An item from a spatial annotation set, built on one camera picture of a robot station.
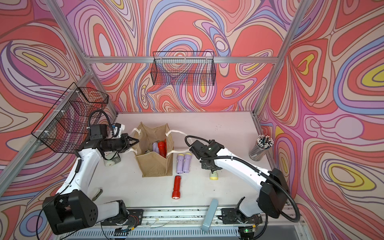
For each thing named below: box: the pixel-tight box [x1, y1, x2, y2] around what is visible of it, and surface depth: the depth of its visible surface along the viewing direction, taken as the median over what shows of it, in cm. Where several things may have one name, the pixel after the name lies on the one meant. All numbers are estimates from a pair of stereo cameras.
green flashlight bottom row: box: [209, 170, 219, 181], surface depth 75 cm
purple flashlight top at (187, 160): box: [183, 152, 192, 173], surface depth 92 cm
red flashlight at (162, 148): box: [157, 138, 167, 159], surface depth 91 cm
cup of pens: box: [248, 134, 274, 162], surface depth 86 cm
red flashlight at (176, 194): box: [172, 175, 182, 200], surface depth 82 cm
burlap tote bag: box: [130, 121, 193, 178], surface depth 84 cm
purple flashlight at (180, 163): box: [176, 153, 185, 174], surface depth 91 cm
